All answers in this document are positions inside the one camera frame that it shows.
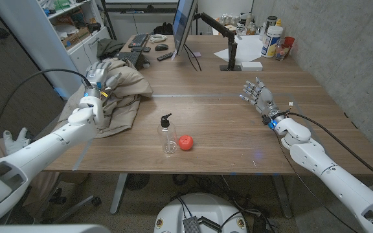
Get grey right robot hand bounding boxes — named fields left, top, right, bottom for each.
left=239, top=76, right=286, bottom=126

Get person's white gloved hand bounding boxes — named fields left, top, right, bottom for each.
left=3, top=127, right=34, bottom=155

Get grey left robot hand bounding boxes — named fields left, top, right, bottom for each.
left=84, top=60, right=123, bottom=98

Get beige coat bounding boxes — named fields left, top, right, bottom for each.
left=55, top=58, right=154, bottom=139

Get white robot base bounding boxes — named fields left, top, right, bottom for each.
left=153, top=193, right=248, bottom=233

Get red ball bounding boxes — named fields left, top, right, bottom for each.
left=177, top=134, right=194, bottom=151

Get clear hand sanitizer pump bottle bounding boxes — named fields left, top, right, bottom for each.
left=157, top=113, right=178, bottom=155

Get dark green jacket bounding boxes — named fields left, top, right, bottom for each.
left=96, top=38, right=126, bottom=61

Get white rectangular box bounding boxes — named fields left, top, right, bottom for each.
left=240, top=61, right=264, bottom=72

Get black keyboard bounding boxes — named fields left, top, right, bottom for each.
left=113, top=50, right=142, bottom=67
left=128, top=33, right=150, bottom=49

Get cardboard box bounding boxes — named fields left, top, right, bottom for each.
left=62, top=27, right=91, bottom=49

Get white paper sheet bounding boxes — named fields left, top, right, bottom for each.
left=213, top=34, right=264, bottom=64

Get white wipes canister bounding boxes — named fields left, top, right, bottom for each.
left=260, top=25, right=284, bottom=58

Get orange cracker box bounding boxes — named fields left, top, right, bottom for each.
left=52, top=14, right=77, bottom=27

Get white shelf cabinet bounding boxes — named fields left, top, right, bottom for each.
left=0, top=0, right=111, bottom=100

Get black remote control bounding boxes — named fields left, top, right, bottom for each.
left=156, top=50, right=177, bottom=61

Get steel tumbler black lid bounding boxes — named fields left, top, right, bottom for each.
left=266, top=15, right=278, bottom=33

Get black backpack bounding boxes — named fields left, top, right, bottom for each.
left=153, top=21, right=174, bottom=36

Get grey table leg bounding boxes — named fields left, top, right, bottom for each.
left=272, top=174, right=293, bottom=219
left=110, top=173, right=128, bottom=215

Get computer monitor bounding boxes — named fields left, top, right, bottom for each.
left=172, top=0, right=199, bottom=56

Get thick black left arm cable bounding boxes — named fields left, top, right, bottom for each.
left=0, top=68, right=92, bottom=153

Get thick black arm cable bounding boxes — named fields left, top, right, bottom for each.
left=0, top=68, right=92, bottom=153
left=288, top=111, right=373, bottom=188

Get coiled white cable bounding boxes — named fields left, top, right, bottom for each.
left=148, top=34, right=168, bottom=44

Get black monitor cables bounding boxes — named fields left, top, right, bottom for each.
left=183, top=43, right=203, bottom=72

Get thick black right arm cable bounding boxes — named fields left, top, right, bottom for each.
left=288, top=111, right=373, bottom=188

